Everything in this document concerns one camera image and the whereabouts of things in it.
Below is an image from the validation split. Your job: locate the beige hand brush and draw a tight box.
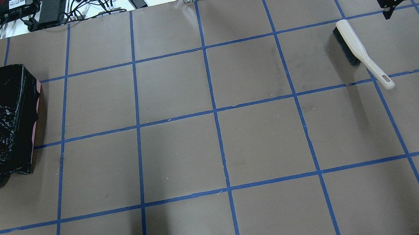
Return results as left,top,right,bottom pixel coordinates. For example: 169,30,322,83
333,20,395,91

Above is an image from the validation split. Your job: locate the black power brick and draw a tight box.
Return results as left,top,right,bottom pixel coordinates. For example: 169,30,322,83
38,0,66,29

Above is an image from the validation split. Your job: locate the black network hub box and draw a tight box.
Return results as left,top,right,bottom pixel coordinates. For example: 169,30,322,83
0,0,40,22

